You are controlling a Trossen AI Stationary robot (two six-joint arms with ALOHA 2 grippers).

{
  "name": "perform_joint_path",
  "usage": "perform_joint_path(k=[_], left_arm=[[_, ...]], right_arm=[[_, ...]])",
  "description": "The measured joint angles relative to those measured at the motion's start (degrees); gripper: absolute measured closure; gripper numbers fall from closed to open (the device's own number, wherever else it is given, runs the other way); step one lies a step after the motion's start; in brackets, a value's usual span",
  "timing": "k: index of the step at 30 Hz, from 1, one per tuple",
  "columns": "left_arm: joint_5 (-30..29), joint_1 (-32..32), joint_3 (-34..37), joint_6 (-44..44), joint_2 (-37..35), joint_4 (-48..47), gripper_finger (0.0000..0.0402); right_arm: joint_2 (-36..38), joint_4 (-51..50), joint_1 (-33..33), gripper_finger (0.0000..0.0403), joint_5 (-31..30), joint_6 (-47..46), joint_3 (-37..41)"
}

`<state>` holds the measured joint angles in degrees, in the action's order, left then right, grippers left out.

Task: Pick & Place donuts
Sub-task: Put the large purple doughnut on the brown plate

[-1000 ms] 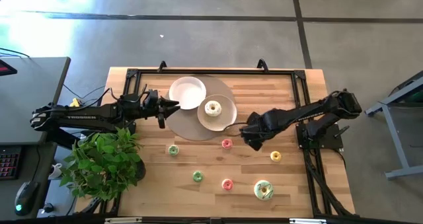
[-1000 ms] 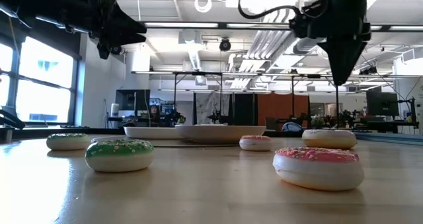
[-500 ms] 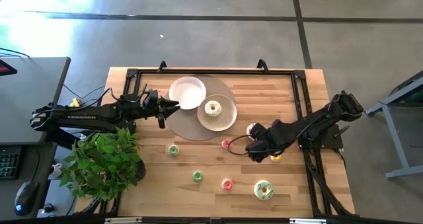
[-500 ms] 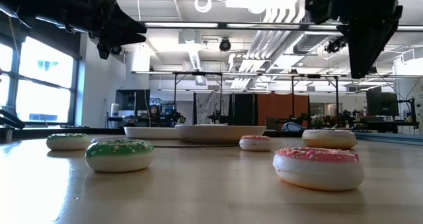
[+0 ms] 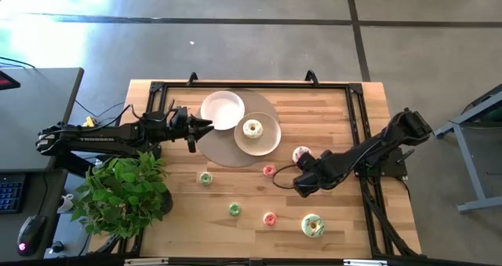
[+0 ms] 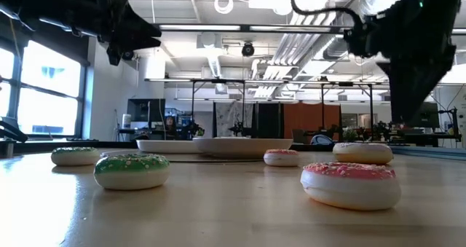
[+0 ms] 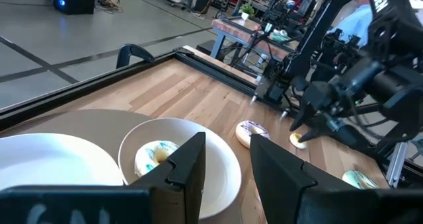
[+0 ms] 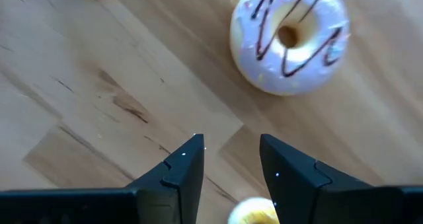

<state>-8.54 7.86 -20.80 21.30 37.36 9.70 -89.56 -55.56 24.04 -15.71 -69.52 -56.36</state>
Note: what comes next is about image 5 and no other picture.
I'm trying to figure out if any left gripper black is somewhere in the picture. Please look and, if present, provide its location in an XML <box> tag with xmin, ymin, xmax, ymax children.
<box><xmin>169</xmin><ymin>106</ymin><xmax>215</xmax><ymax>154</ymax></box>

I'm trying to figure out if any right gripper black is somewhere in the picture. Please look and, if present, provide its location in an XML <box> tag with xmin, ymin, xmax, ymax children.
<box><xmin>293</xmin><ymin>150</ymin><xmax>335</xmax><ymax>199</ymax></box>

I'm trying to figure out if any large white green donut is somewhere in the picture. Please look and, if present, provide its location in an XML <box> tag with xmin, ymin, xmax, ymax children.
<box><xmin>300</xmin><ymin>213</ymin><xmax>326</xmax><ymax>239</ymax></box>

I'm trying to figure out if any black keyboard blue backlight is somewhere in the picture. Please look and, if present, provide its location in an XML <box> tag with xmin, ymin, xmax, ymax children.
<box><xmin>0</xmin><ymin>173</ymin><xmax>27</xmax><ymax>215</ymax></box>

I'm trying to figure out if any silver metal bracket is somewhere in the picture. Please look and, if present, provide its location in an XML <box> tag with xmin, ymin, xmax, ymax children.
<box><xmin>124</xmin><ymin>257</ymin><xmax>170</xmax><ymax>266</ymax></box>
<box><xmin>343</xmin><ymin>259</ymin><xmax>389</xmax><ymax>266</ymax></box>

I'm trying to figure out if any green leafy potted plant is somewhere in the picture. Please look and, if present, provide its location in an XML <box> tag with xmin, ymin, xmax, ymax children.
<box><xmin>70</xmin><ymin>151</ymin><xmax>173</xmax><ymax>240</ymax></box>

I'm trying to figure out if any black aluminium table frame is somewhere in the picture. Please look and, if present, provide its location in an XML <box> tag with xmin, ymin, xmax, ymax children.
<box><xmin>93</xmin><ymin>69</ymin><xmax>424</xmax><ymax>261</ymax></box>

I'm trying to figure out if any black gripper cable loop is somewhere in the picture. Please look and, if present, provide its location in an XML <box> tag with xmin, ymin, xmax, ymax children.
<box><xmin>271</xmin><ymin>163</ymin><xmax>301</xmax><ymax>191</ymax></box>

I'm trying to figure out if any black device red light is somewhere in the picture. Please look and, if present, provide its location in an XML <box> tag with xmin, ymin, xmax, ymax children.
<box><xmin>0</xmin><ymin>70</ymin><xmax>22</xmax><ymax>92</ymax></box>

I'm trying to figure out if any white cup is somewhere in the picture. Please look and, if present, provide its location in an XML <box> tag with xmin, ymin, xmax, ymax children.
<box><xmin>58</xmin><ymin>193</ymin><xmax>75</xmax><ymax>214</ymax></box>

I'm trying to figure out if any pink white striped donut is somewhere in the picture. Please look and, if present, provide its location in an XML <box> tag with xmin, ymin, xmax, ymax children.
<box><xmin>292</xmin><ymin>145</ymin><xmax>313</xmax><ymax>164</ymax></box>

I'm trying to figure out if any white sprinkled donut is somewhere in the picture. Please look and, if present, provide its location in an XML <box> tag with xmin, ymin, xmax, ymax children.
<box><xmin>242</xmin><ymin>118</ymin><xmax>264</xmax><ymax>140</ymax></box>

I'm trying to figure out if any beige round plate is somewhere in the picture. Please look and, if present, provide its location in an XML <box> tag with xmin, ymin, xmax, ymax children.
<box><xmin>234</xmin><ymin>111</ymin><xmax>282</xmax><ymax>157</ymax></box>

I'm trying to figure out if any black computer mouse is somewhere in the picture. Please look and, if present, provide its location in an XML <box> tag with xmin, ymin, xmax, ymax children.
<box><xmin>16</xmin><ymin>214</ymin><xmax>48</xmax><ymax>257</ymax></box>

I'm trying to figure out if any white round plate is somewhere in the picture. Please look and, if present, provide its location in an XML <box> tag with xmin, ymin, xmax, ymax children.
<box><xmin>200</xmin><ymin>90</ymin><xmax>246</xmax><ymax>132</ymax></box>

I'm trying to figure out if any grey round placemat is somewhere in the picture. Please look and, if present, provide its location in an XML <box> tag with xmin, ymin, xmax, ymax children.
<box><xmin>195</xmin><ymin>88</ymin><xmax>282</xmax><ymax>169</ymax></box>

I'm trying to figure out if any grey desk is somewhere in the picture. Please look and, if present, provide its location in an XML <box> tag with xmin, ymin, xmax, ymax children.
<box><xmin>0</xmin><ymin>67</ymin><xmax>85</xmax><ymax>173</ymax></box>

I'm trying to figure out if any grey metal cart frame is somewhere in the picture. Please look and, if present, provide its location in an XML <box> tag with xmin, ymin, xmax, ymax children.
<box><xmin>432</xmin><ymin>82</ymin><xmax>502</xmax><ymax>214</ymax></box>

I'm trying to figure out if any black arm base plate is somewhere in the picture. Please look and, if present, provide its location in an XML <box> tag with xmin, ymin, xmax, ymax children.
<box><xmin>355</xmin><ymin>147</ymin><xmax>409</xmax><ymax>179</ymax></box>

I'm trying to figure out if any black plant pot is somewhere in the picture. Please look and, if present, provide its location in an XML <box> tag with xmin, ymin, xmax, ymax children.
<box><xmin>159</xmin><ymin>188</ymin><xmax>175</xmax><ymax>217</ymax></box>

